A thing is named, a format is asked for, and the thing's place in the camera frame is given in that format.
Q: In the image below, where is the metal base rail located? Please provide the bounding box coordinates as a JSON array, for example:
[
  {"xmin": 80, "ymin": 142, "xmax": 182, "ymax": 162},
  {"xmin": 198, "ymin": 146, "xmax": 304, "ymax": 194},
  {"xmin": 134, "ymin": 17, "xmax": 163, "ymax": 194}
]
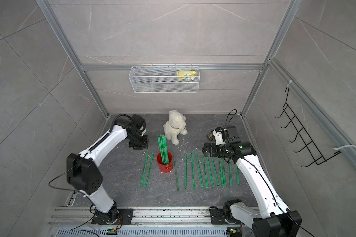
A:
[{"xmin": 42, "ymin": 203, "xmax": 262, "ymax": 237}]

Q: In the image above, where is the green straw bundle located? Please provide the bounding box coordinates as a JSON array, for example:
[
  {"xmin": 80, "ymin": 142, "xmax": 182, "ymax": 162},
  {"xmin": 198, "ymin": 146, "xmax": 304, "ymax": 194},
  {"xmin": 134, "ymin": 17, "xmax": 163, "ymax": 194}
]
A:
[{"xmin": 158, "ymin": 135, "xmax": 169, "ymax": 165}]

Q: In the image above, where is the red cylindrical container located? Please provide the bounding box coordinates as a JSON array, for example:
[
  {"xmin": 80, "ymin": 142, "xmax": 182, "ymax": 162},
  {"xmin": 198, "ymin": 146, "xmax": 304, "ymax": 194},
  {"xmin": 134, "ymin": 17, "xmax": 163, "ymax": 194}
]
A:
[{"xmin": 156, "ymin": 152, "xmax": 174, "ymax": 173}]

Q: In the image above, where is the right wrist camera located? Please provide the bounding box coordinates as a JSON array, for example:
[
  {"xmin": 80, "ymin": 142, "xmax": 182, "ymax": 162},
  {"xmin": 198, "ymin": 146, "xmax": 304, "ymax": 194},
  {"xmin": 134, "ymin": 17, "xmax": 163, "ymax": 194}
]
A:
[{"xmin": 213, "ymin": 127, "xmax": 225, "ymax": 145}]

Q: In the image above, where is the camouflage cloth pouch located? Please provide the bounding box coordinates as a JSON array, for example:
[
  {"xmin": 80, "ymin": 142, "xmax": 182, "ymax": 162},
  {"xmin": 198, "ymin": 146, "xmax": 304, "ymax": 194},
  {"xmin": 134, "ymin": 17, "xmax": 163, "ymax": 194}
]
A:
[{"xmin": 207, "ymin": 132, "xmax": 215, "ymax": 141}]

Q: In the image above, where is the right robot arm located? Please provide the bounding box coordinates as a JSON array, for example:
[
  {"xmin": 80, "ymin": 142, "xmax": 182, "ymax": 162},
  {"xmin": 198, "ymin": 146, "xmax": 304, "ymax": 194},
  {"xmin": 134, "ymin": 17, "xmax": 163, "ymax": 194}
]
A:
[{"xmin": 202, "ymin": 142, "xmax": 302, "ymax": 237}]

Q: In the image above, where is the twelfth green straw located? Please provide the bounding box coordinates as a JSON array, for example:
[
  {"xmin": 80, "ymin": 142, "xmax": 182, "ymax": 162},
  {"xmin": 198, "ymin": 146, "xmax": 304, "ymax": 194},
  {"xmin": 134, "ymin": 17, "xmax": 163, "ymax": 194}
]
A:
[{"xmin": 140, "ymin": 152, "xmax": 149, "ymax": 187}]

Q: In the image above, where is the white wire mesh basket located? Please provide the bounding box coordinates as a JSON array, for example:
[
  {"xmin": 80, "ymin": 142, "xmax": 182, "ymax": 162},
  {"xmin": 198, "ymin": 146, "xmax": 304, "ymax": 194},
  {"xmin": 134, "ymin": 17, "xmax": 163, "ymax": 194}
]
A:
[{"xmin": 129, "ymin": 65, "xmax": 200, "ymax": 93}]

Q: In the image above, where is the white plush dog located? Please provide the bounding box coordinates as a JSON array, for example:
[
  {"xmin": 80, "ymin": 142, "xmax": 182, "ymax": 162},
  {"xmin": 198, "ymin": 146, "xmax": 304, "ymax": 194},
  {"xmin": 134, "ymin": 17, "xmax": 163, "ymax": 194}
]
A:
[{"xmin": 163, "ymin": 110, "xmax": 188, "ymax": 145}]

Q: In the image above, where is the eleventh green straw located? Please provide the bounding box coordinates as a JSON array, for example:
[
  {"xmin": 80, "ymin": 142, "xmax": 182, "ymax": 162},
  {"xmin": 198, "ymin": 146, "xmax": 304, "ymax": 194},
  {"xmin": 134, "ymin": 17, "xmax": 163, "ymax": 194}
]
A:
[{"xmin": 236, "ymin": 167, "xmax": 240, "ymax": 185}]

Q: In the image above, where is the thirteenth green straw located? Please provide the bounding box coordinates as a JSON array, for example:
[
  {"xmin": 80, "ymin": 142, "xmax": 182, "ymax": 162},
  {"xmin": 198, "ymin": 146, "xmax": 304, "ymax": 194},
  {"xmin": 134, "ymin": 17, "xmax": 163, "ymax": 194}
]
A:
[{"xmin": 144, "ymin": 153, "xmax": 154, "ymax": 187}]

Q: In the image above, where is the yellow sponge in basket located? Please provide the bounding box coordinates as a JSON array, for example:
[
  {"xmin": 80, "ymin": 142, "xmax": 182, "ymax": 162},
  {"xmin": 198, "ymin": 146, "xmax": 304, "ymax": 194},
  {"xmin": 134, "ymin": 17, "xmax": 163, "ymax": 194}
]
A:
[{"xmin": 175, "ymin": 70, "xmax": 198, "ymax": 81}]

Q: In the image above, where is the black wire hook rack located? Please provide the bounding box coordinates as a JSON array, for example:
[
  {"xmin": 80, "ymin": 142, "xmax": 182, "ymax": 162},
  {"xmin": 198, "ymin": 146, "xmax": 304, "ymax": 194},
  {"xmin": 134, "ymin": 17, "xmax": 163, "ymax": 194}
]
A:
[{"xmin": 275, "ymin": 87, "xmax": 342, "ymax": 168}]

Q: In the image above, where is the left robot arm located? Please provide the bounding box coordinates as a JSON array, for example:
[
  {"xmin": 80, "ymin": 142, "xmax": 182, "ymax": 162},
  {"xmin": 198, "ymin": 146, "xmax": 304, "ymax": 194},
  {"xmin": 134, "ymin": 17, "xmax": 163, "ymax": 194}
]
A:
[{"xmin": 48, "ymin": 114, "xmax": 148, "ymax": 225}]

